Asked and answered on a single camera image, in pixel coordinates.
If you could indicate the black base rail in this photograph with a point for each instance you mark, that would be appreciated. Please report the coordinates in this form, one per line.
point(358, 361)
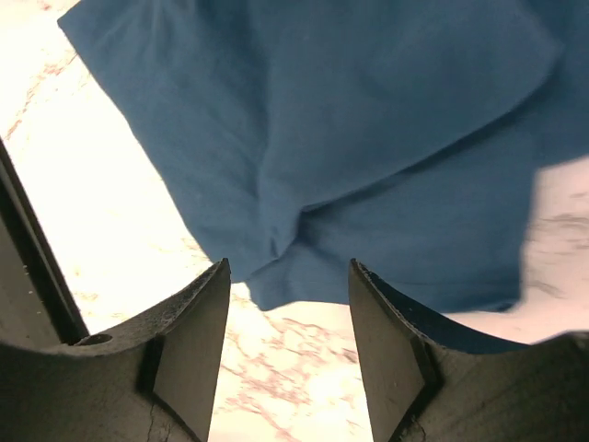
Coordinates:
point(37, 308)

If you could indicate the teal blue t-shirt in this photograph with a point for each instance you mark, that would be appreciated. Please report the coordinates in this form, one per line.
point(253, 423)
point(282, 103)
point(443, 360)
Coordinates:
point(294, 136)

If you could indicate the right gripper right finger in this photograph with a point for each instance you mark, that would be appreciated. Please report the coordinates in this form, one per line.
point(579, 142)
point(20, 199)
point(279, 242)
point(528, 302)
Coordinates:
point(429, 378)

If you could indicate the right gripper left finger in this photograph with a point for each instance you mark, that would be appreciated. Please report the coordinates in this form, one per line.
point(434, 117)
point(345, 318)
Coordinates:
point(150, 378)

